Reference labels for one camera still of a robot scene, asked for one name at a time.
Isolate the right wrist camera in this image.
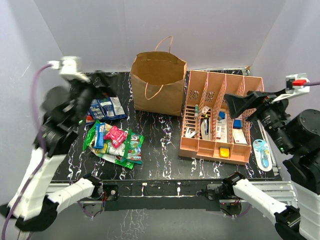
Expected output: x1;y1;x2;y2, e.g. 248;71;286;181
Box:
272;73;310;103

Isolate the red white small box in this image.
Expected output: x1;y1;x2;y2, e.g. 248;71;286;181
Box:
216;125;225;140

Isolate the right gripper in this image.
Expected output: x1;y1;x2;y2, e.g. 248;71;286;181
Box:
223;87;294;153

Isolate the blue Burts chips bag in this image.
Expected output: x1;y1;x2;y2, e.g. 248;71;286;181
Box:
85;113;96;126

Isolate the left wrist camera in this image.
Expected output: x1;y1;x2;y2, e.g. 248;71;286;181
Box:
47;56;90;83

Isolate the blue tape dispenser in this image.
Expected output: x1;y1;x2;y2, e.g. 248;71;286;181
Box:
217;111;226;121

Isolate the pink candy packet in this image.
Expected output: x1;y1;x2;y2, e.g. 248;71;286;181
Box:
103;126;128;148

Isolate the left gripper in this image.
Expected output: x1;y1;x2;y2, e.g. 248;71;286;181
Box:
68;70;119;128

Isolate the pink plastic desk organizer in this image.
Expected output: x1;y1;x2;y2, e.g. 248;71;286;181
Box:
179;70;264;165

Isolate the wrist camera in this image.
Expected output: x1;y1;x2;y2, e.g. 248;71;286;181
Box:
272;73;310;103
47;56;90;83

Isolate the brown paper bag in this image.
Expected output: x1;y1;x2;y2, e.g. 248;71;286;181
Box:
130;36;187;116

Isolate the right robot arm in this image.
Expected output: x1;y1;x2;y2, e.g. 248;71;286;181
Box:
221;90;320;240

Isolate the blue round eraser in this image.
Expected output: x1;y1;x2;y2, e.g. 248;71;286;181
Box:
233;119;243;129

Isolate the dark blue chips bag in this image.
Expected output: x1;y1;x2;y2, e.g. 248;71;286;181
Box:
98;97;127;121

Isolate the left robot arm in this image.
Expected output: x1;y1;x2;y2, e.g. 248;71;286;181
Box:
0;70;116;233

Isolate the white card pack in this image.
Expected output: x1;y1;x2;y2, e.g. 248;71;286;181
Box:
232;128;248;145

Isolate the blue white snack pack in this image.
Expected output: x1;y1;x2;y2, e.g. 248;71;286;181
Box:
89;99;105;121

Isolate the green red snack packet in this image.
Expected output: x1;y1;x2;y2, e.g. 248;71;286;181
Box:
98;140;130;157

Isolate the blue snack bar wrapper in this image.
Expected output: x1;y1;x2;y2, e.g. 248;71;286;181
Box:
93;120;105;149

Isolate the yellow sticky note pad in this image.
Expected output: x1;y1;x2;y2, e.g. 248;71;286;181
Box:
219;146;230;158

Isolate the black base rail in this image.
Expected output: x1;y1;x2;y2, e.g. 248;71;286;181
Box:
103;179;241;211

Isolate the Fox's mint candy bag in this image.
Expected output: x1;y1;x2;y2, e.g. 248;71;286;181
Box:
119;132;145;169

